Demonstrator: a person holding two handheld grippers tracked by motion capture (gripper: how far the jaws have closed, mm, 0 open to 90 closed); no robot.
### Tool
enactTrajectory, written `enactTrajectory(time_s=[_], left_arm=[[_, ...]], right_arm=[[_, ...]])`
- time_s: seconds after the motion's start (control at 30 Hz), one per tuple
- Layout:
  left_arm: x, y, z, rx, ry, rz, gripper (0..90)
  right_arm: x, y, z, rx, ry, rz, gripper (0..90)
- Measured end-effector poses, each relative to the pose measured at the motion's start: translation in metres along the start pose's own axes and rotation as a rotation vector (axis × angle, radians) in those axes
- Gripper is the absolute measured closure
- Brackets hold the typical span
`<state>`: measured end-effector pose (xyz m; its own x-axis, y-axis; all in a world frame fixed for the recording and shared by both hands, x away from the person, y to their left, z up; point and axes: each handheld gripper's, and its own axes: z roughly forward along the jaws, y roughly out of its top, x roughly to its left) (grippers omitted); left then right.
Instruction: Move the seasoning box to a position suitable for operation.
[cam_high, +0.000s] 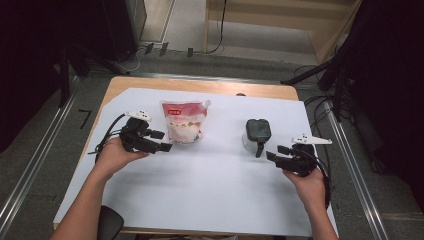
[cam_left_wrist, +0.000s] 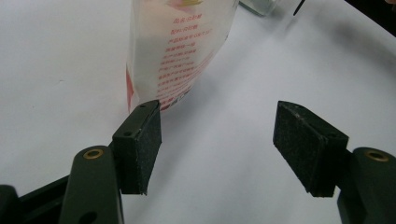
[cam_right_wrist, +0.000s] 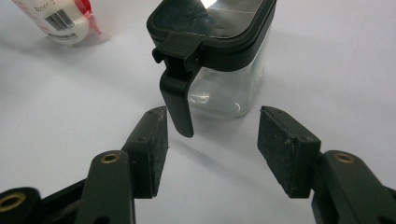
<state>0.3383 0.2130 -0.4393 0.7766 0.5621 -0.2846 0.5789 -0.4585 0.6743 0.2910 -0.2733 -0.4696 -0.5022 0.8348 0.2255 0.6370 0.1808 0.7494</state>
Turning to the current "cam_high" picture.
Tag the light wooden shelf unit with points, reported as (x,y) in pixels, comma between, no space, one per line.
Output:
(253,23)

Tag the metal floor rail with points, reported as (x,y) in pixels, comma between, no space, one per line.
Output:
(356,173)
(36,163)

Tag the person's right hand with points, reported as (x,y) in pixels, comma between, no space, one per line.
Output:
(311,190)

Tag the clear jar with black lid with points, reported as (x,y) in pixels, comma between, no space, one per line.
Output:
(258,129)

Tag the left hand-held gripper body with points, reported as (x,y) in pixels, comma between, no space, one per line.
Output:
(135,135)

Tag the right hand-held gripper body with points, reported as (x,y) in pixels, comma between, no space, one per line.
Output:
(301,161)

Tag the small black floor bracket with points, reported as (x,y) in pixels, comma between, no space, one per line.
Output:
(163,49)
(190,52)
(149,48)

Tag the person's left hand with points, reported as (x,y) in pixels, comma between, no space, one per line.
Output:
(111,158)

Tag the red and white refill pouch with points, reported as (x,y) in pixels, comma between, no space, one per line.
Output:
(185,123)

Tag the black metal stand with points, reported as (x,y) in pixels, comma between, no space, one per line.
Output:
(338,86)
(65,76)

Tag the black cabinet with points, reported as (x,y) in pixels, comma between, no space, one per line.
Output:
(120,26)

